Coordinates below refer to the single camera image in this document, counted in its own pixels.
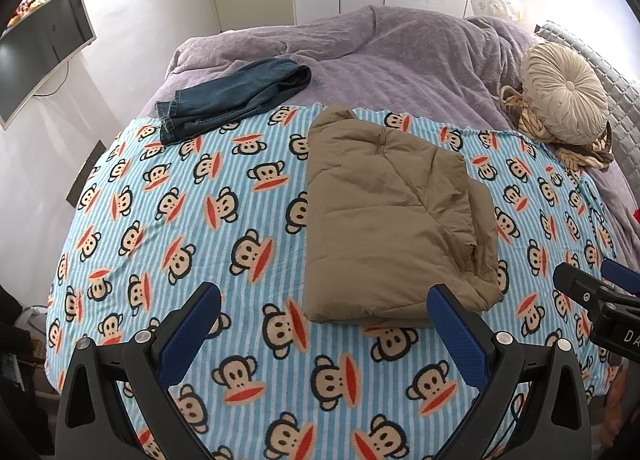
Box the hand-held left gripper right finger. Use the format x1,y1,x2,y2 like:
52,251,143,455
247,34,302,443
426,283,593,460

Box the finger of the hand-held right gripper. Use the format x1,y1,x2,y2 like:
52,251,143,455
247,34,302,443
600,259,640,298
552,261,608,306

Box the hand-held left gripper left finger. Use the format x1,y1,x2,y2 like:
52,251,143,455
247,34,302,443
54,281,223,460

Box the tan puffer jacket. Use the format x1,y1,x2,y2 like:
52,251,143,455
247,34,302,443
302,107,503,328

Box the person's right hand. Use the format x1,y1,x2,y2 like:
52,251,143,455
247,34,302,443
600,357,633,447

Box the monkey print striped blanket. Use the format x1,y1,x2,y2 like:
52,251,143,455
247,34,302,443
45,103,623,460

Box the grey quilted headboard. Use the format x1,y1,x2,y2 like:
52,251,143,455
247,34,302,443
534,20,640,201

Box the beige braided knot cushion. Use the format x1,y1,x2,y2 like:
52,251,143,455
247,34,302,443
499,84,615,171

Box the round cream pleated cushion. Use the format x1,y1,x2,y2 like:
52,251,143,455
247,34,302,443
520,43,610,146

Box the blue jeans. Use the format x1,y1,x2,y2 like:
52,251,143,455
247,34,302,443
155,57,313,145

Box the purple bedspread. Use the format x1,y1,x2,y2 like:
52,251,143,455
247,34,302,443
135,4,640,241

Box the white round lamp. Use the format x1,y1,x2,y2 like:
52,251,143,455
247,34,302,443
470,0,523,20

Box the small toys on monitor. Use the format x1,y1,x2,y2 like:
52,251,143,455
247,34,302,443
7,0,61,26

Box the monitor cable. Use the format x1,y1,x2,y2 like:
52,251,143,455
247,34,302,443
35,63,71,97

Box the wall-mounted monitor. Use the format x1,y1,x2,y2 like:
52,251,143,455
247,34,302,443
0,0,97,130

